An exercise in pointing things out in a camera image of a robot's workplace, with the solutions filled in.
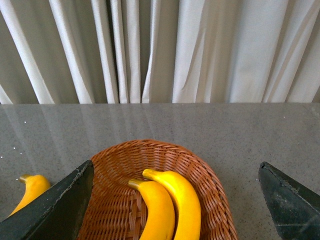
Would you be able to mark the yellow banana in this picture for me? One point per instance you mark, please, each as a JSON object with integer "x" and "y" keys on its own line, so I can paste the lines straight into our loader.
{"x": 160, "y": 222}
{"x": 35, "y": 185}
{"x": 185, "y": 199}

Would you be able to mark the right brown wicker basket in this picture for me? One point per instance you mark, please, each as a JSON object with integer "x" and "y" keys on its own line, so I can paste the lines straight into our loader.
{"x": 118, "y": 212}

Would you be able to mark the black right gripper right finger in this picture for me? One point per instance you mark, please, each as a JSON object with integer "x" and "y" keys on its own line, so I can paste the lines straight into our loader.
{"x": 294, "y": 208}

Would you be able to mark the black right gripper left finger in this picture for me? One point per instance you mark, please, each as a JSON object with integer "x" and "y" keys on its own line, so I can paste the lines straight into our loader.
{"x": 57, "y": 214}

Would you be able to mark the white pleated curtain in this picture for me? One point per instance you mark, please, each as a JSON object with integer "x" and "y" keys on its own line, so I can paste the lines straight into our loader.
{"x": 159, "y": 51}

